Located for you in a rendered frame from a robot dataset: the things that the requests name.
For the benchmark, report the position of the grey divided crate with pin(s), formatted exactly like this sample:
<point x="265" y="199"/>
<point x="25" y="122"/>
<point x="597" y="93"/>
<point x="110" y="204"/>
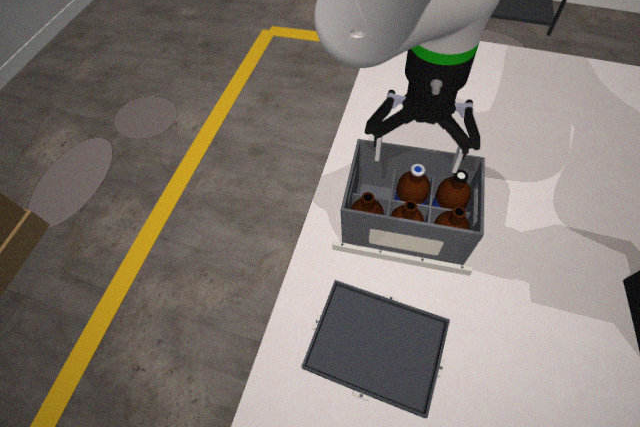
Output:
<point x="399" y="235"/>

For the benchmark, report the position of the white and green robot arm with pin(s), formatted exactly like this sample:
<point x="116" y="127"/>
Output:
<point x="368" y="33"/>

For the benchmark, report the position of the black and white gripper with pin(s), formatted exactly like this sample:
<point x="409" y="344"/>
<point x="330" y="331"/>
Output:
<point x="377" y="127"/>

